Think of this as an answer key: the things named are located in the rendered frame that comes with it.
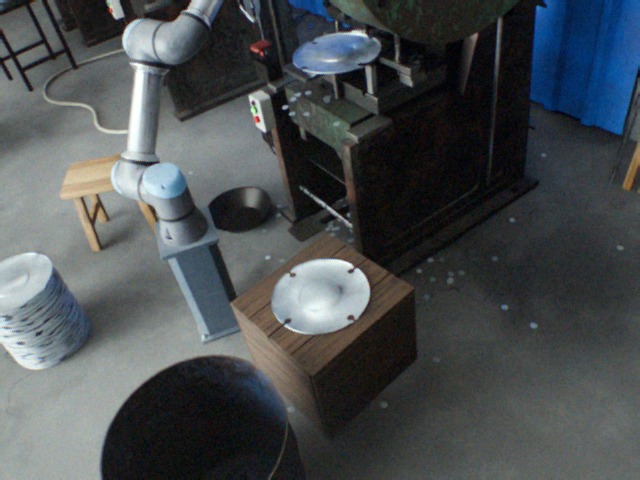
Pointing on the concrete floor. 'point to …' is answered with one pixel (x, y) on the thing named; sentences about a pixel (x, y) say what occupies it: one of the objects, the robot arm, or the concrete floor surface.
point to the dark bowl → (239, 209)
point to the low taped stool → (76, 176)
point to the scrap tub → (203, 426)
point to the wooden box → (261, 336)
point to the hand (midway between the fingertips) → (254, 18)
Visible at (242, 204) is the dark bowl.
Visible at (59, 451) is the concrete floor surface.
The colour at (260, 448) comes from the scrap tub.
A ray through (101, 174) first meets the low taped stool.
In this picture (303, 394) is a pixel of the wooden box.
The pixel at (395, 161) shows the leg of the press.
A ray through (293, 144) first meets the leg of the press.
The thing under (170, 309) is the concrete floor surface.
